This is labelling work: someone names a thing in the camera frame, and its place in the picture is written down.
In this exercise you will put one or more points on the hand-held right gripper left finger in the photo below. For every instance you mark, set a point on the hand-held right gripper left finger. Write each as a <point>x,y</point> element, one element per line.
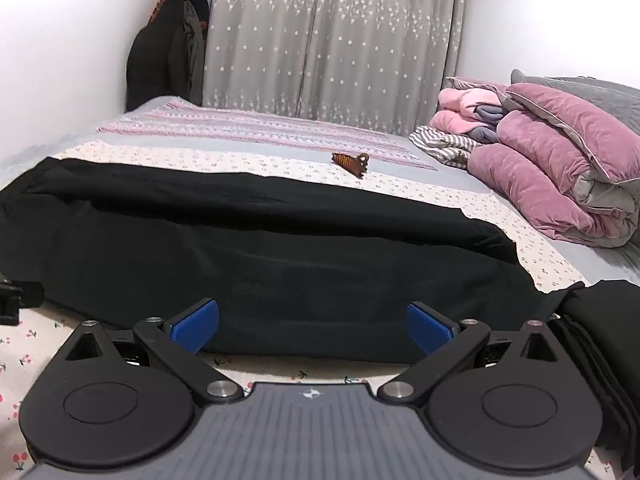
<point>195,323</point>

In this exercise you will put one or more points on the grey star-print curtain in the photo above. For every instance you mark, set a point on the grey star-print curtain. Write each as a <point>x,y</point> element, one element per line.
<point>330,40</point>

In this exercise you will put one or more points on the grey bed sheet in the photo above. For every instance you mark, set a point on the grey bed sheet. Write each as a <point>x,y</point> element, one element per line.
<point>465,182</point>

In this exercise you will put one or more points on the pink striped blanket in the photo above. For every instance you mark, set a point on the pink striped blanket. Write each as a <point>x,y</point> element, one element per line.
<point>260,130</point>

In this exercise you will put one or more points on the cherry-print bed sheet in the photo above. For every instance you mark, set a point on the cherry-print bed sheet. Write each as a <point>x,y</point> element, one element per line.
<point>210,164</point>

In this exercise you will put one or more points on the black hanging coat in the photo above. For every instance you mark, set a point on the black hanging coat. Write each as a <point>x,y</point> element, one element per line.
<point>155,65</point>

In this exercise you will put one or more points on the folded black pants pile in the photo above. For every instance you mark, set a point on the folded black pants pile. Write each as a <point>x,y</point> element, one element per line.
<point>605,360</point>

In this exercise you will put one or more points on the pink and grey quilt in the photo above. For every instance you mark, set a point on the pink and grey quilt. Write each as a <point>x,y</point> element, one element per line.
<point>550,160</point>

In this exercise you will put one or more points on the brown hair claw clip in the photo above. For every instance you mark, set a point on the brown hair claw clip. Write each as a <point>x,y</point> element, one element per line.
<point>351,161</point>

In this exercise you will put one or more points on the grey striped cloth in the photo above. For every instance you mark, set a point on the grey striped cloth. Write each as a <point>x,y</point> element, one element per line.
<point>442,146</point>

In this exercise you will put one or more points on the grey hanging garment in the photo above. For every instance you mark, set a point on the grey hanging garment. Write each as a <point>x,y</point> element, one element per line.
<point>194,55</point>

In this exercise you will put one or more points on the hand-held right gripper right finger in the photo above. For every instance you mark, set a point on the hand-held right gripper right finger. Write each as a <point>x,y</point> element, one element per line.
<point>426,331</point>

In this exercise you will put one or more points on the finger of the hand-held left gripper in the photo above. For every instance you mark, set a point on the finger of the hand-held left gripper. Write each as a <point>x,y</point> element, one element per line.
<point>22,294</point>

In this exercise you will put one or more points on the light pink fleece garment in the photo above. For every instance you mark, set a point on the light pink fleece garment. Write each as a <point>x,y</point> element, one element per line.
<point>460,110</point>

